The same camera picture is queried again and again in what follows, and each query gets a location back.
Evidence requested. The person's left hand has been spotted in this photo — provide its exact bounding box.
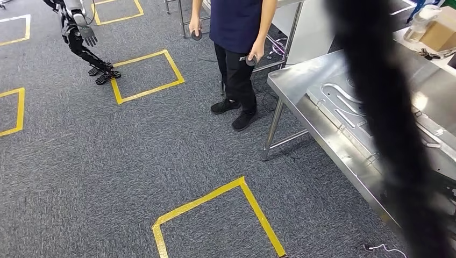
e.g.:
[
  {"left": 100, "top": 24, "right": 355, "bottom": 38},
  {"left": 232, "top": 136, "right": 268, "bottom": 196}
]
[{"left": 247, "top": 39, "right": 266, "bottom": 64}]

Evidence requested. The person's right hand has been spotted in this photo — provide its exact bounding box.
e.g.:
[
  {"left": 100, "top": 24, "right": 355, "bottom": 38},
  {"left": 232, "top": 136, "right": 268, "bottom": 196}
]
[{"left": 189, "top": 17, "right": 204, "bottom": 33}]

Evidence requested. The idle robot grey hand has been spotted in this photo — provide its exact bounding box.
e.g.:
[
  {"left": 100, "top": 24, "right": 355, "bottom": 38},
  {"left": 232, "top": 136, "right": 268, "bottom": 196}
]
[{"left": 79, "top": 25, "right": 98, "bottom": 48}]

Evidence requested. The long black plastic part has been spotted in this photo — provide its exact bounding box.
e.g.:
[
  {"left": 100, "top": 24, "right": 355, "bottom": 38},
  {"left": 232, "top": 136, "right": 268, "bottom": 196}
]
[{"left": 323, "top": 0, "right": 456, "bottom": 258}]

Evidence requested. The stainless steel workbench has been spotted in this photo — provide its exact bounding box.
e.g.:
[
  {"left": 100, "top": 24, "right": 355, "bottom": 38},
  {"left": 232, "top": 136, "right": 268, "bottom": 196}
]
[{"left": 261, "top": 44, "right": 456, "bottom": 250}]

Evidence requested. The black silver humanoid robot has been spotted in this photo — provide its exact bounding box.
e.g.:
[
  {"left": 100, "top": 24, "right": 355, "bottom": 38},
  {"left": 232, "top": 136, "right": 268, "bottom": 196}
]
[{"left": 42, "top": 0, "right": 122, "bottom": 85}]

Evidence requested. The person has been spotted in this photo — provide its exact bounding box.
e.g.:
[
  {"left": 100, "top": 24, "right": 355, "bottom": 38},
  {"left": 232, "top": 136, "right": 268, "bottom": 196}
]
[{"left": 189, "top": 0, "right": 279, "bottom": 132}]

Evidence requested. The white panel board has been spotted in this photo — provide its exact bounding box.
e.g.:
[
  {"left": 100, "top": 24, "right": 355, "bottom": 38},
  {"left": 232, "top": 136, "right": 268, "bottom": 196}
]
[{"left": 270, "top": 0, "right": 334, "bottom": 67}]

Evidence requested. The stamped sheet metal panel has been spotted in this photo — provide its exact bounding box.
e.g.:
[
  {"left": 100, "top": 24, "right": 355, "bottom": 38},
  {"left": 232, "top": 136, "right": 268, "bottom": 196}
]
[{"left": 306, "top": 76, "right": 456, "bottom": 171}]

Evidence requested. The white side table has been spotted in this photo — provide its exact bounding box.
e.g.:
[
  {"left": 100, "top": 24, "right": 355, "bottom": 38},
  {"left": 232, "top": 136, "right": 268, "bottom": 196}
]
[{"left": 391, "top": 26, "right": 456, "bottom": 77}]

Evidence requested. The clear plastic jug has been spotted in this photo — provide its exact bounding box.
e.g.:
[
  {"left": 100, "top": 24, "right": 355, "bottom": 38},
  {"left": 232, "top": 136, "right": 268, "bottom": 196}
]
[{"left": 403, "top": 4, "right": 443, "bottom": 44}]

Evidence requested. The black key bunch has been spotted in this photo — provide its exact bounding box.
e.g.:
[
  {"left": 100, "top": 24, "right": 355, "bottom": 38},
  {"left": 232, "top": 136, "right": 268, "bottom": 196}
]
[{"left": 418, "top": 48, "right": 443, "bottom": 61}]

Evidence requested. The brown cardboard box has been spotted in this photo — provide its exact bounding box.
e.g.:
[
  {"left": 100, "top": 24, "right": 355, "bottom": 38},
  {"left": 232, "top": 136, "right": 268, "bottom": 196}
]
[{"left": 419, "top": 5, "right": 456, "bottom": 53}]

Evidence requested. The white cable black plug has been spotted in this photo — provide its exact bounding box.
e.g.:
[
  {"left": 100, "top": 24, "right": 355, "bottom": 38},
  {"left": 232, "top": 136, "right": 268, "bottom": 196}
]
[{"left": 362, "top": 243, "right": 408, "bottom": 258}]

